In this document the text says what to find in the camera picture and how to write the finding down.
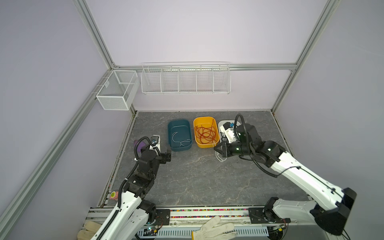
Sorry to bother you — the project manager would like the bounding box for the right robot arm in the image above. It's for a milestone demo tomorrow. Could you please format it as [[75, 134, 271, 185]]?
[[214, 114, 357, 240]]

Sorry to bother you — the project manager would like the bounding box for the white work glove centre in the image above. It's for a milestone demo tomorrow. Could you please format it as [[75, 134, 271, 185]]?
[[191, 216, 237, 240]]

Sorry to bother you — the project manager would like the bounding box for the cream work glove left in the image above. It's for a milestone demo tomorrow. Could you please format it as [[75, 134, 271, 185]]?
[[77, 221, 102, 240]]

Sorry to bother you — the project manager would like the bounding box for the long white wire basket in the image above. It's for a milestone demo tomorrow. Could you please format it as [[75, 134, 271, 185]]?
[[141, 62, 232, 95]]

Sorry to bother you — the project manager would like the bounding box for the teal plastic bin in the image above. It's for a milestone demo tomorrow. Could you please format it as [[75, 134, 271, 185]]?
[[168, 119, 193, 152]]

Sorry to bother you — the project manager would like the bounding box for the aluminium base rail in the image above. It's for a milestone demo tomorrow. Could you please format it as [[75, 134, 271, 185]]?
[[85, 204, 289, 229]]

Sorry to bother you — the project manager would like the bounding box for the yellow plastic bin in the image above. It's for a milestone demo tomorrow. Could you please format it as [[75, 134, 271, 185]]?
[[193, 117, 220, 149]]

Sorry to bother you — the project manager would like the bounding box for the purple pink scoop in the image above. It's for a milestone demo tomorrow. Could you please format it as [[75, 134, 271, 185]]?
[[134, 140, 148, 154]]

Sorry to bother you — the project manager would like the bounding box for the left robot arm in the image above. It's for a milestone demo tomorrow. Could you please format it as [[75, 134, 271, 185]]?
[[92, 135, 172, 240]]

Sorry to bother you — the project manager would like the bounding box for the white plastic bin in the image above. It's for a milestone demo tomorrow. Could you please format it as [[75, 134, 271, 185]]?
[[218, 119, 241, 145]]

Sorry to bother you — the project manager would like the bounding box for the pink green toy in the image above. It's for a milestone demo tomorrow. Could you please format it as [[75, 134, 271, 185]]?
[[108, 191, 119, 201]]

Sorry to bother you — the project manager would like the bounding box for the small white mesh basket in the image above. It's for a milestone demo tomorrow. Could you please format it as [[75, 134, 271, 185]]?
[[96, 70, 140, 111]]

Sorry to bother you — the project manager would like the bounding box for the red cable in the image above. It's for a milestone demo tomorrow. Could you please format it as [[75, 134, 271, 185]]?
[[194, 118, 218, 145]]

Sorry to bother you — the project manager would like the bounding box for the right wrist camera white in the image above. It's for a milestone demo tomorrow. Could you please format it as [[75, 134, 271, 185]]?
[[219, 121, 238, 144]]

